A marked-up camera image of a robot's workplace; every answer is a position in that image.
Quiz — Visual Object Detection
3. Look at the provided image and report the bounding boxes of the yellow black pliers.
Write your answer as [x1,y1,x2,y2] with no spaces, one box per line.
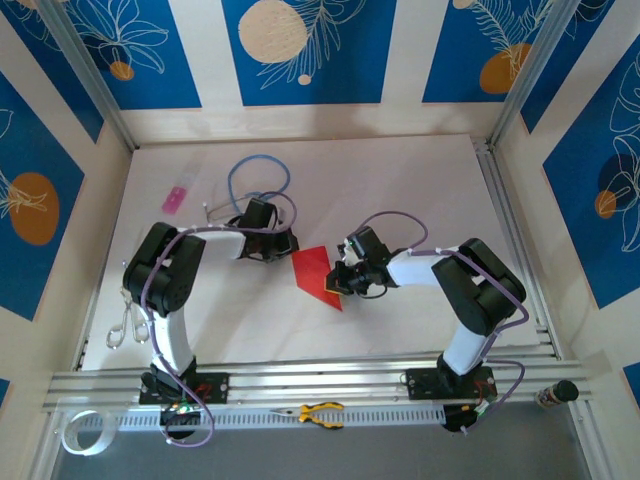
[269,401,345,430]

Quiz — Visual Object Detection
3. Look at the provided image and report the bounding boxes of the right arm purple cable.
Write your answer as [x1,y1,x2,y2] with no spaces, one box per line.
[349,210,530,434]

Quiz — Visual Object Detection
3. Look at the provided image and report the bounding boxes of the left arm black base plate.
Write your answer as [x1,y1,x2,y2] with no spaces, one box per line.
[138,370,231,406]

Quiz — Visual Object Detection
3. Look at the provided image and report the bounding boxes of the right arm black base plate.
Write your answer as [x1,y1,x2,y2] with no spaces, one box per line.
[405,367,497,402]

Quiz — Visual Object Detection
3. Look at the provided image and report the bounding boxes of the aluminium side rail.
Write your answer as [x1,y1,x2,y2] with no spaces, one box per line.
[472,138,564,360]

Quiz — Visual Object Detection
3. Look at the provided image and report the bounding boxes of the black electronics module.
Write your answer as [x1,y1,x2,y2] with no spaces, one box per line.
[158,402,202,442]
[442,402,497,435]

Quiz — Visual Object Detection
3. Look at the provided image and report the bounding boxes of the blue stethoscope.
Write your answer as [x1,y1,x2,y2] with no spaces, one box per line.
[202,153,292,221]

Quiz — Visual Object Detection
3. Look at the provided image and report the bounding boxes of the metal tongs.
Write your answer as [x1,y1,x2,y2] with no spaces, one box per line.
[105,257,154,350]

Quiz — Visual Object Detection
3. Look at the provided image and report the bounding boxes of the aluminium frame post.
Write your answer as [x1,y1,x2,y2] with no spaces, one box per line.
[37,0,139,151]
[488,0,586,147]

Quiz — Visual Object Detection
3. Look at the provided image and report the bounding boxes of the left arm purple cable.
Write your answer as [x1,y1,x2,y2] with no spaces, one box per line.
[141,191,300,449]

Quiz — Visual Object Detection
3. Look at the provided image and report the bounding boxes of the black capped bottle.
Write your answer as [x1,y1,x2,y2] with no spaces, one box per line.
[536,379,580,409]

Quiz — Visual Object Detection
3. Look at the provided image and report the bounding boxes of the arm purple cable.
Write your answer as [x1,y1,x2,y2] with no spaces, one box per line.
[141,191,300,449]
[349,210,530,434]

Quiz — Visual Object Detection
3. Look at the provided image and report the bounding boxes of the red paper sheet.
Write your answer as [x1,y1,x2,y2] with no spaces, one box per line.
[291,245,345,314]

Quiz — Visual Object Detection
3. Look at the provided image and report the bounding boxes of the aluminium mounting rail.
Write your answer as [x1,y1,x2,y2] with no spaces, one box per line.
[42,355,609,415]

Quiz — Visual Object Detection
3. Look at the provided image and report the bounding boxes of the pink capped clear tube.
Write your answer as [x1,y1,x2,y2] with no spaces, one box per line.
[161,155,205,214]

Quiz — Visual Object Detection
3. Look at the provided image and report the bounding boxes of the white slotted cable tray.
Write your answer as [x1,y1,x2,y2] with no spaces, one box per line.
[79,403,447,432]

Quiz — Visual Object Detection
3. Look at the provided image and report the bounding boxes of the clear tape roll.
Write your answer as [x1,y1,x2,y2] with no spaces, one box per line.
[60,409,117,456]

